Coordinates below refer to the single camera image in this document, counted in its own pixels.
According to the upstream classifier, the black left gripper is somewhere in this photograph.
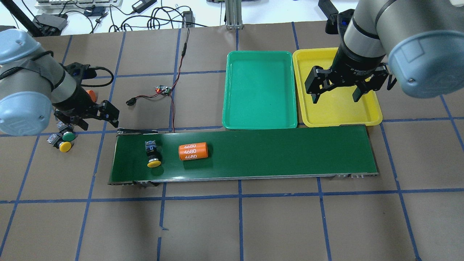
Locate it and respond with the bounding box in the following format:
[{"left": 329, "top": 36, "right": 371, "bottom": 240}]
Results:
[{"left": 53, "top": 86, "right": 120, "bottom": 131}]

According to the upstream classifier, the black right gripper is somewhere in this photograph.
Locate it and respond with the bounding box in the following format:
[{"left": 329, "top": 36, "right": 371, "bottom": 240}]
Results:
[{"left": 304, "top": 47, "right": 389, "bottom": 104}]

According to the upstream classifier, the yellow push button switch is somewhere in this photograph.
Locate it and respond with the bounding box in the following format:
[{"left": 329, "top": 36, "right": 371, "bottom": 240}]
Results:
[{"left": 145, "top": 140, "right": 161, "bottom": 168}]

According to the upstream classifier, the orange 4680 battery cylinder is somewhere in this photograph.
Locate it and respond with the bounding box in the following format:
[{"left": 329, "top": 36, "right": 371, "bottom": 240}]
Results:
[{"left": 178, "top": 142, "right": 208, "bottom": 161}]

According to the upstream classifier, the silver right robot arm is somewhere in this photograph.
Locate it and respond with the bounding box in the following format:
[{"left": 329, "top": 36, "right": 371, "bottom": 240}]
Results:
[{"left": 304, "top": 0, "right": 464, "bottom": 103}]

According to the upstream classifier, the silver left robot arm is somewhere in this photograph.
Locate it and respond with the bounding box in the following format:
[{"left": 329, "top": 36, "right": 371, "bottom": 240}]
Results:
[{"left": 0, "top": 29, "right": 120, "bottom": 136}]

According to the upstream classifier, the yellow plastic tray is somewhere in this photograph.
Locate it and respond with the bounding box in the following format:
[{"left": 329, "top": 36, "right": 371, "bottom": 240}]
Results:
[{"left": 292, "top": 47, "right": 383, "bottom": 127}]

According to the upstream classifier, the plain orange cylinder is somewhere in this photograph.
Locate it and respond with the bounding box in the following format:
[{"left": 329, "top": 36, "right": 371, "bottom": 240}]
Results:
[{"left": 86, "top": 90, "right": 98, "bottom": 103}]

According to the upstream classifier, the green conveyor belt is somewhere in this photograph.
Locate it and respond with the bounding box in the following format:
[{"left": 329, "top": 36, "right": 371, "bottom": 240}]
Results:
[{"left": 108, "top": 125, "right": 378, "bottom": 185}]

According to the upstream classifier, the motor speed controller board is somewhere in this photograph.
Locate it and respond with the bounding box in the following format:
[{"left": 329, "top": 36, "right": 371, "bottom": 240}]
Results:
[{"left": 155, "top": 85, "right": 173, "bottom": 96}]

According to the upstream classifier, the green plastic tray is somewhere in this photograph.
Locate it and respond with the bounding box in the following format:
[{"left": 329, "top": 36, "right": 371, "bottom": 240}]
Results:
[{"left": 222, "top": 51, "right": 298, "bottom": 129}]

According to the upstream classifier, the black power adapter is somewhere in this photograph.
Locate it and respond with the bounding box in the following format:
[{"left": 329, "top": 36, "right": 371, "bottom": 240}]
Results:
[{"left": 181, "top": 11, "right": 195, "bottom": 28}]

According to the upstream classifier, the red black power cable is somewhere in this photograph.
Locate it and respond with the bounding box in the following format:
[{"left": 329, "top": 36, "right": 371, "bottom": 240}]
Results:
[{"left": 125, "top": 28, "right": 191, "bottom": 133}]

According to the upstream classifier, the green push button switch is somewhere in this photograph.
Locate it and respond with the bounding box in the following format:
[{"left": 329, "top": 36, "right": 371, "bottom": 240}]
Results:
[{"left": 56, "top": 121, "right": 76, "bottom": 142}]

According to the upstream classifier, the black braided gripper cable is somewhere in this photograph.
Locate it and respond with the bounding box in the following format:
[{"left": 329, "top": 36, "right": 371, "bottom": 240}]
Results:
[{"left": 0, "top": 50, "right": 115, "bottom": 88}]

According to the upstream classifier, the aluminium frame post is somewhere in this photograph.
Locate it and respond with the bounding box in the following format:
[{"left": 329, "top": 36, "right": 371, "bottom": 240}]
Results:
[{"left": 225, "top": 0, "right": 244, "bottom": 30}]

